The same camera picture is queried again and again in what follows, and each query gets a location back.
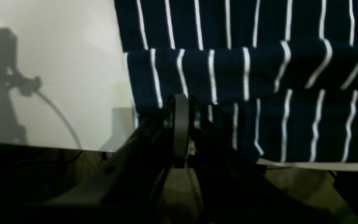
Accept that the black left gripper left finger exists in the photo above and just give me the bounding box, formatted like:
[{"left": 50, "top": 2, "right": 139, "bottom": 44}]
[{"left": 42, "top": 95, "right": 189, "bottom": 224}]

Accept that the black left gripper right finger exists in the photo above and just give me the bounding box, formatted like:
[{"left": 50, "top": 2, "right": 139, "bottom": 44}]
[{"left": 185, "top": 100, "right": 332, "bottom": 224}]

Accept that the navy white striped T-shirt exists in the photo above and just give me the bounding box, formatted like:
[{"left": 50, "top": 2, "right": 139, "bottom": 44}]
[{"left": 114, "top": 0, "right": 358, "bottom": 163}]

